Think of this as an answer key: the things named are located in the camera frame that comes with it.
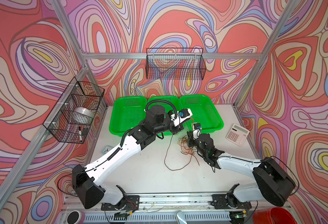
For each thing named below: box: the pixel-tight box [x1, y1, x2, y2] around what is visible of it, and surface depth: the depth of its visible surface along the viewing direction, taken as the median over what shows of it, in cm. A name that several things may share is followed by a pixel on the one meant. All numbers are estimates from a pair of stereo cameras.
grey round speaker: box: [66, 210, 82, 224], surface depth 67 cm
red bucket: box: [252, 207, 297, 224], surface depth 61 cm
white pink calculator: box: [225, 123, 250, 147], surface depth 101 cm
